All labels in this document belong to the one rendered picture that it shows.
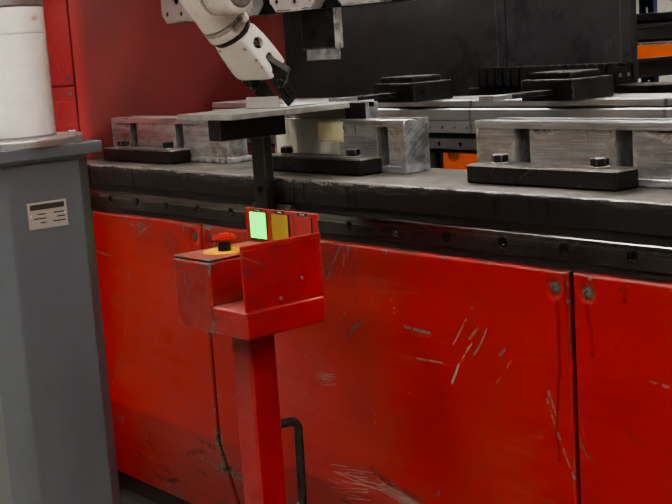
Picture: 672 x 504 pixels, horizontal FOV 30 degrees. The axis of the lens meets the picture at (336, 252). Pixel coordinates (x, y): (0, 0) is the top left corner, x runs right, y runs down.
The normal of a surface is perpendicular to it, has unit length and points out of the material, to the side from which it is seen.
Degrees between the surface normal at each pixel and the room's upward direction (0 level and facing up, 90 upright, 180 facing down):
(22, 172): 90
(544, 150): 90
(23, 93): 90
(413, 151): 90
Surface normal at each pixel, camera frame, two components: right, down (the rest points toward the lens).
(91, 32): 0.63, 0.09
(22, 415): -0.09, 0.17
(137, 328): -0.78, 0.15
